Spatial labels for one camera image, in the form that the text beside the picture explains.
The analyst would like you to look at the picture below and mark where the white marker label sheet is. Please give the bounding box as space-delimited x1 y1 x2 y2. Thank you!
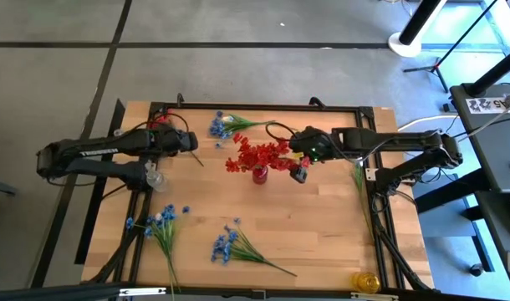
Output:
466 96 510 115

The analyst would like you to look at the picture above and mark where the black crossbar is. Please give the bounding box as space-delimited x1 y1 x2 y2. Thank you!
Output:
0 282 133 301

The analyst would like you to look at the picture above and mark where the red ribbed glass vase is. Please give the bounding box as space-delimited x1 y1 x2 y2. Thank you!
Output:
251 165 269 186

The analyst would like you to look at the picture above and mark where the black aluminium table frame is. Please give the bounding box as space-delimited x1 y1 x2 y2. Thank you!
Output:
87 92 436 300

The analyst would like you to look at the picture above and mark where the white floor cable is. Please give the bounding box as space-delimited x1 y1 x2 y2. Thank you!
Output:
396 115 448 133

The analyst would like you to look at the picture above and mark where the black tripod stand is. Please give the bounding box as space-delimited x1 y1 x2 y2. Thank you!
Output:
403 0 501 94

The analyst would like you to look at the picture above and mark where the black pole with white base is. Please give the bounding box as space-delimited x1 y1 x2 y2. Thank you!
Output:
387 0 448 59

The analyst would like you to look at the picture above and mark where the red artificial flower bunch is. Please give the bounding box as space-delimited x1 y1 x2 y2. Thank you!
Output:
275 140 312 171
224 132 290 173

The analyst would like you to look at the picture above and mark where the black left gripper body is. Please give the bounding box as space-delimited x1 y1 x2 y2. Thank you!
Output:
165 129 199 156

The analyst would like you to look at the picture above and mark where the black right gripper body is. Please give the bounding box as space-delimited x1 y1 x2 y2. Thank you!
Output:
288 125 338 165

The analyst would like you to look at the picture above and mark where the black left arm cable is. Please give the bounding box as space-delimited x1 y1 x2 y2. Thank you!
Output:
162 111 190 133

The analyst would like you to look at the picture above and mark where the blue artificial flower bunch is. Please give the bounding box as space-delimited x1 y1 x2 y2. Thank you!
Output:
210 217 298 278
208 110 277 141
125 203 192 301

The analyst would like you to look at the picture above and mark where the yellow glass vase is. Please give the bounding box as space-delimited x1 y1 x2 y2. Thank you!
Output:
349 271 382 294

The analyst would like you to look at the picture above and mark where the white artificial flower bunch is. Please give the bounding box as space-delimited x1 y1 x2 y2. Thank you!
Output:
352 162 375 243

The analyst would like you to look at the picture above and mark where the black side table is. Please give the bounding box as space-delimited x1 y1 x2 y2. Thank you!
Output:
449 81 510 193

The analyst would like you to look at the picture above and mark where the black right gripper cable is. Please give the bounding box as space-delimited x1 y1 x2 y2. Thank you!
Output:
265 121 298 143

